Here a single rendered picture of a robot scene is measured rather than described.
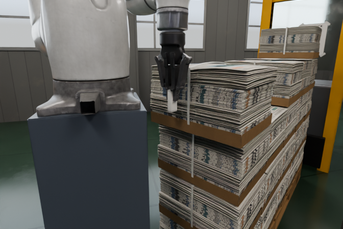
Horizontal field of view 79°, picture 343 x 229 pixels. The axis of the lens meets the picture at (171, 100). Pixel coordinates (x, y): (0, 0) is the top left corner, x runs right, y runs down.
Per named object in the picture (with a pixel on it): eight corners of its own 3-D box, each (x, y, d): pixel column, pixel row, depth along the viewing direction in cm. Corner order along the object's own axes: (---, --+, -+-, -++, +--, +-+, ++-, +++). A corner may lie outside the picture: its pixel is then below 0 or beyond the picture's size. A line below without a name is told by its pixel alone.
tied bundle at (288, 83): (220, 98, 130) (222, 60, 125) (240, 91, 151) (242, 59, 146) (287, 108, 106) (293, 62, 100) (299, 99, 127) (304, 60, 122)
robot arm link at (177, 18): (170, 15, 65) (170, 34, 66) (149, 10, 58) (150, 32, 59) (195, 10, 59) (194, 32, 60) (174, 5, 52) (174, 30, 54)
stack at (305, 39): (246, 175, 192) (259, 28, 163) (258, 162, 214) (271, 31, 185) (293, 193, 167) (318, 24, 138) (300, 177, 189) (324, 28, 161)
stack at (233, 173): (158, 273, 107) (155, 119, 88) (246, 175, 192) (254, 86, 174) (228, 340, 82) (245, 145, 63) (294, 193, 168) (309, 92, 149)
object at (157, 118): (150, 121, 84) (150, 110, 83) (192, 107, 105) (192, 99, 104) (181, 130, 74) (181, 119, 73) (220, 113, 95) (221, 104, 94)
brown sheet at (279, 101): (220, 97, 130) (221, 90, 129) (240, 91, 151) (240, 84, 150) (288, 107, 105) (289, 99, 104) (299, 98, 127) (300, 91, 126)
